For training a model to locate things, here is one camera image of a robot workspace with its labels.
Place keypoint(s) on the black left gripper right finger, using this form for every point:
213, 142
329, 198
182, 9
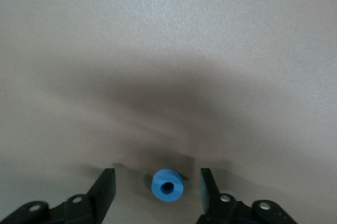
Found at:
210, 203

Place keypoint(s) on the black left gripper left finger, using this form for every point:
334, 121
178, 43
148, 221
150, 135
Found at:
102, 195

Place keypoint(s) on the blue foam letter o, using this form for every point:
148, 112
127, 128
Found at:
158, 182

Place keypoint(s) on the brown table cover sheet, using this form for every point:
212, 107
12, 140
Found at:
79, 24

